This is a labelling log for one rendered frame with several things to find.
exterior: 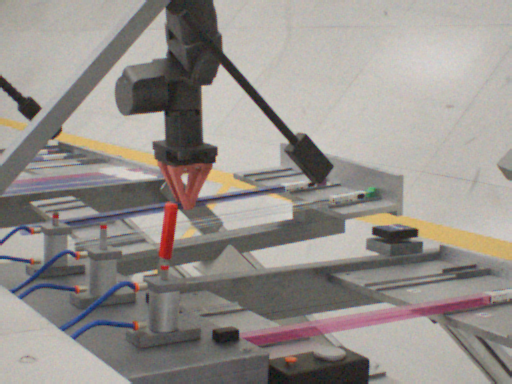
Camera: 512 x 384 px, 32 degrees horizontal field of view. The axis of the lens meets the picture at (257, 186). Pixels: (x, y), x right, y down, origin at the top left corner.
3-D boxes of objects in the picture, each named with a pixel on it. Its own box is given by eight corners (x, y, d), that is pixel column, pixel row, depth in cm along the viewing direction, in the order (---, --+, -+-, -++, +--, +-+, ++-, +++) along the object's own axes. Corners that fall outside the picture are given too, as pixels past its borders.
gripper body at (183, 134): (179, 164, 128) (177, 113, 126) (151, 153, 136) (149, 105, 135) (219, 159, 131) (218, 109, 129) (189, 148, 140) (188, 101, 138)
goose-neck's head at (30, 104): (59, 126, 85) (25, 94, 83) (66, 127, 83) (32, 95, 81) (47, 140, 84) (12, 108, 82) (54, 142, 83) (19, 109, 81)
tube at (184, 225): (370, 195, 141) (370, 188, 141) (375, 197, 140) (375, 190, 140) (62, 248, 117) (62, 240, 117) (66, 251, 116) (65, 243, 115)
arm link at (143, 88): (223, 55, 124) (194, 22, 129) (151, 60, 118) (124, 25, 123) (203, 123, 131) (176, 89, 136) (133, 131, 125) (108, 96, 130)
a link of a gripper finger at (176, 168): (174, 215, 131) (172, 153, 129) (155, 205, 137) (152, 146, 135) (215, 209, 135) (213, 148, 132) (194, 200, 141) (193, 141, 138)
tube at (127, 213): (321, 183, 148) (321, 177, 148) (326, 185, 147) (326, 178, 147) (19, 233, 124) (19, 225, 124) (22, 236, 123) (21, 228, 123)
